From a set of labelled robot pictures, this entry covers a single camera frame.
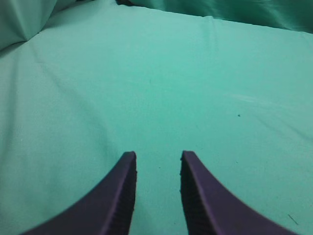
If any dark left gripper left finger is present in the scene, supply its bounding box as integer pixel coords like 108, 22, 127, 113
25, 151, 136, 235

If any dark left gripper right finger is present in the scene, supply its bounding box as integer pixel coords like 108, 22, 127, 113
180, 151, 293, 235

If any green table cloth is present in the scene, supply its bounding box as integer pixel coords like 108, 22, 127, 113
0, 0, 313, 235

